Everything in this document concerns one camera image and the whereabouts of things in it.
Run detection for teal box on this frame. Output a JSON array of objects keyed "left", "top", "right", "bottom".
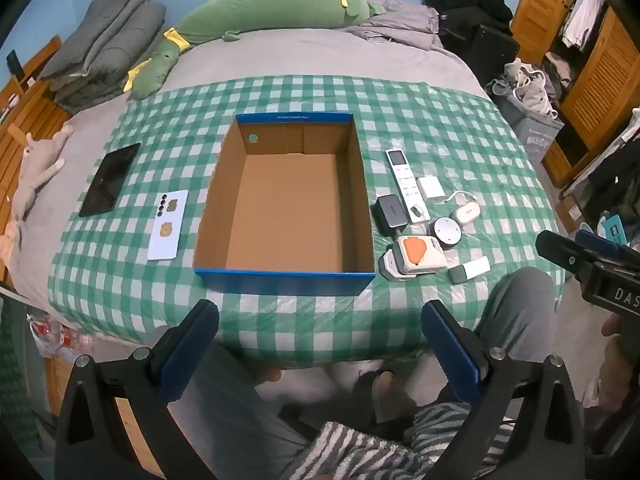
[{"left": 599, "top": 214, "right": 628, "bottom": 248}]

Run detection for black charger block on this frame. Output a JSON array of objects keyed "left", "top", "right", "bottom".
[{"left": 375, "top": 194, "right": 408, "bottom": 237}]

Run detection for pile of pale laundry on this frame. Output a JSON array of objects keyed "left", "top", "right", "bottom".
[{"left": 487, "top": 57, "right": 561, "bottom": 121}]

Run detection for green checked tablecloth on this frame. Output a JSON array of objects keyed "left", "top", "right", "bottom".
[{"left": 47, "top": 75, "right": 568, "bottom": 371}]

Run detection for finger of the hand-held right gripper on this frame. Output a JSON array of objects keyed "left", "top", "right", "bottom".
[
  {"left": 536, "top": 231, "right": 601, "bottom": 286},
  {"left": 575, "top": 229, "right": 640, "bottom": 267}
]

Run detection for black tablet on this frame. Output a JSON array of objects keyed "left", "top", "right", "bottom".
[{"left": 79, "top": 142, "right": 142, "bottom": 218}]

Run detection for white grey stick device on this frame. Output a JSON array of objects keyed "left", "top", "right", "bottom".
[{"left": 447, "top": 255, "right": 491, "bottom": 284}]

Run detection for white octagonal charger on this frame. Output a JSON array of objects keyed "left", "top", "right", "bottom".
[{"left": 451, "top": 201, "right": 482, "bottom": 222}]

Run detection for person's leg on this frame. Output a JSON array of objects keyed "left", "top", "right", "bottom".
[
  {"left": 472, "top": 266, "right": 557, "bottom": 361},
  {"left": 167, "top": 340, "right": 321, "bottom": 480}
]

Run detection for white phone with stickers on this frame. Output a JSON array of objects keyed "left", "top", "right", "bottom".
[{"left": 147, "top": 189, "right": 190, "bottom": 262}]

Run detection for white remote control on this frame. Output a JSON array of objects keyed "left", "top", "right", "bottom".
[{"left": 385, "top": 149, "right": 431, "bottom": 224}]

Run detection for bed with grey sheet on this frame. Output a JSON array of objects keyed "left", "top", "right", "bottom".
[{"left": 10, "top": 0, "right": 506, "bottom": 311}]

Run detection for crumpled lilac blanket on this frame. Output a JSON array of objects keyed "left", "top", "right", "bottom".
[{"left": 345, "top": 0, "right": 446, "bottom": 53}]

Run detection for orange white power bank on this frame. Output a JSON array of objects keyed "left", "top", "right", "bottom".
[{"left": 382, "top": 234, "right": 447, "bottom": 281}]

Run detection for black bag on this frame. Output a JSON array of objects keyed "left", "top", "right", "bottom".
[{"left": 440, "top": 22, "right": 521, "bottom": 86}]

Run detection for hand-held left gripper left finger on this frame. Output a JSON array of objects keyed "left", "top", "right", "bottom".
[{"left": 52, "top": 299, "right": 221, "bottom": 480}]

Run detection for wooden louvre wardrobe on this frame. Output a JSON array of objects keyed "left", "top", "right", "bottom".
[{"left": 510, "top": 0, "right": 640, "bottom": 191}]

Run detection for dark hanging clothes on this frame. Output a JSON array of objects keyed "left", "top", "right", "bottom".
[{"left": 565, "top": 107, "right": 640, "bottom": 241}]

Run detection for folded grey duvet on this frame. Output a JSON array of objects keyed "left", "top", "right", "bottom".
[{"left": 39, "top": 0, "right": 167, "bottom": 116}]

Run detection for green plush toy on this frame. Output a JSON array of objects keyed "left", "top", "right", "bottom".
[{"left": 126, "top": 0, "right": 387, "bottom": 101}]

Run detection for round black silver speaker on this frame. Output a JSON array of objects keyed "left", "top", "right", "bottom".
[{"left": 432, "top": 216, "right": 464, "bottom": 252}]

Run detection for hanging white garment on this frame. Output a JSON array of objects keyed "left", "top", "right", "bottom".
[{"left": 560, "top": 0, "right": 608, "bottom": 53}]

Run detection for plastic bag with bottles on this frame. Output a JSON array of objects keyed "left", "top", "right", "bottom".
[{"left": 27, "top": 314, "right": 96, "bottom": 361}]

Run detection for person's right leg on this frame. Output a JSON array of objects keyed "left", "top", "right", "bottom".
[{"left": 472, "top": 266, "right": 557, "bottom": 361}]

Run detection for striped fleece garment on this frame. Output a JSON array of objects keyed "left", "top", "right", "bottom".
[{"left": 280, "top": 400, "right": 516, "bottom": 480}]

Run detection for white power adapter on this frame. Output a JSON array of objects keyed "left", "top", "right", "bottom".
[{"left": 417, "top": 176, "right": 447, "bottom": 204}]

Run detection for person's left leg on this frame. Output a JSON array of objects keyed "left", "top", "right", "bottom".
[{"left": 167, "top": 340, "right": 321, "bottom": 480}]

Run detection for grey laundry basket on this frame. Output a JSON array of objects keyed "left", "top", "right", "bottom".
[{"left": 512, "top": 110, "right": 566, "bottom": 163}]

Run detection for person's right hand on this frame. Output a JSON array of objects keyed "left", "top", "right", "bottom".
[{"left": 597, "top": 316, "right": 640, "bottom": 413}]

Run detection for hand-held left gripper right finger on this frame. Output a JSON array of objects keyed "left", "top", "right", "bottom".
[{"left": 421, "top": 299, "right": 586, "bottom": 480}]

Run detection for green patterned cloth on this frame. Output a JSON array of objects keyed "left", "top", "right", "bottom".
[{"left": 0, "top": 300, "right": 56, "bottom": 461}]

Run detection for wooden chair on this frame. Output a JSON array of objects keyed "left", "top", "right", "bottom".
[{"left": 0, "top": 35, "right": 71, "bottom": 281}]

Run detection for blue-rimmed cardboard box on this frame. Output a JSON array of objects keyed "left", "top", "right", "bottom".
[{"left": 192, "top": 112, "right": 377, "bottom": 297}]

